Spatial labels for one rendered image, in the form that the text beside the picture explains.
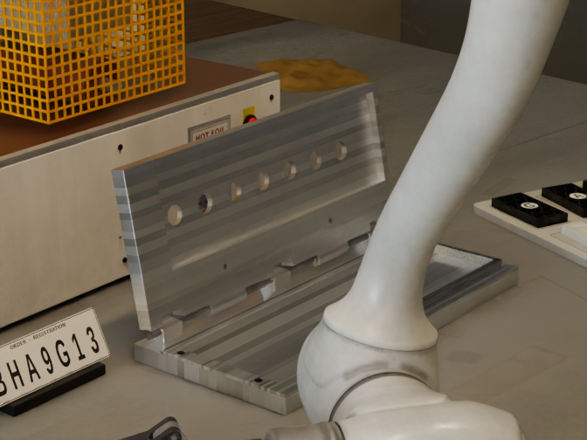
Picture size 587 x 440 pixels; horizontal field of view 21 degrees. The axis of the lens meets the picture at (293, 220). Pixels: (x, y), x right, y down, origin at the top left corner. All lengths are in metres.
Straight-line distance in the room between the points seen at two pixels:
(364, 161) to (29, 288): 0.45
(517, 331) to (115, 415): 0.47
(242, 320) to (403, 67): 1.21
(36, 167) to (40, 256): 0.10
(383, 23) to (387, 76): 1.78
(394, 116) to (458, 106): 1.37
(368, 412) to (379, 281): 0.13
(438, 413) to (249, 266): 0.55
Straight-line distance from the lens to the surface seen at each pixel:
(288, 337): 1.71
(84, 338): 1.68
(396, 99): 2.68
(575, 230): 2.04
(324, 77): 2.79
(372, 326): 1.37
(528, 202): 2.13
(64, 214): 1.82
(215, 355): 1.67
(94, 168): 1.84
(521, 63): 1.19
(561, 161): 2.39
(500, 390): 1.66
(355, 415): 1.29
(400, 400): 1.29
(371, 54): 2.97
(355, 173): 1.95
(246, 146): 1.80
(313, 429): 1.27
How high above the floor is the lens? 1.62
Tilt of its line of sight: 20 degrees down
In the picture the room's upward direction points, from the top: straight up
